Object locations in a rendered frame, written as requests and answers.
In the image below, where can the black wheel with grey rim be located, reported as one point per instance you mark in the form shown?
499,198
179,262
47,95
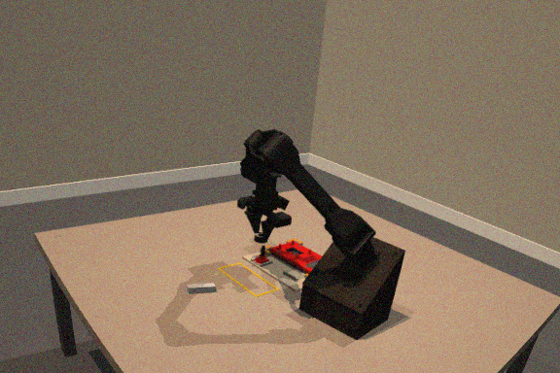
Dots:
258,238

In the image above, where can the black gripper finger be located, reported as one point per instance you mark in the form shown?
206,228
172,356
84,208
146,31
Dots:
254,220
266,229

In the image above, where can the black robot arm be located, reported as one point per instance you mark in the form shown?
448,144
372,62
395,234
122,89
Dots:
271,154

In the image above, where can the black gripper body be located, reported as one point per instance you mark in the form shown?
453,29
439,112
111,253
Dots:
263,203

